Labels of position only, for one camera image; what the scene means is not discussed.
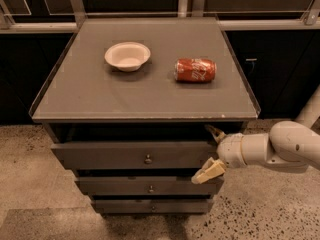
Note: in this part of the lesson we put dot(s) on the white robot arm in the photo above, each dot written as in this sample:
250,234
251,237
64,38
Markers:
289,145

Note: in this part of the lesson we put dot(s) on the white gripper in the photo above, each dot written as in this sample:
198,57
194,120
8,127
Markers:
229,149

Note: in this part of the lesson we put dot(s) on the grey drawer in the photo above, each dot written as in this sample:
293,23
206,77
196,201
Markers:
146,185
156,206
133,155

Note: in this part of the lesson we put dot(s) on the red soda can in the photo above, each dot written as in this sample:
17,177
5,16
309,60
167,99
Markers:
195,70

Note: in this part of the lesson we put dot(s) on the grey drawer cabinet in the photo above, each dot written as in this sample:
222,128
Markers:
87,100

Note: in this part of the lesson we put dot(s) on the grey bottom drawer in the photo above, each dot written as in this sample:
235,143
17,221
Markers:
156,206

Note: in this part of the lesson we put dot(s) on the grey middle drawer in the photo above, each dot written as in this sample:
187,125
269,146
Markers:
146,185

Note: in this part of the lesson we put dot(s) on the white paper bowl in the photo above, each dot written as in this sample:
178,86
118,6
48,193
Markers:
127,56

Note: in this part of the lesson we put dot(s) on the metal railing frame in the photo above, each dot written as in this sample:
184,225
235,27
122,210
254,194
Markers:
233,15

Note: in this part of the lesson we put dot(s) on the grey top drawer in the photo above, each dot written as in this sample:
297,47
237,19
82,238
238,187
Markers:
133,155

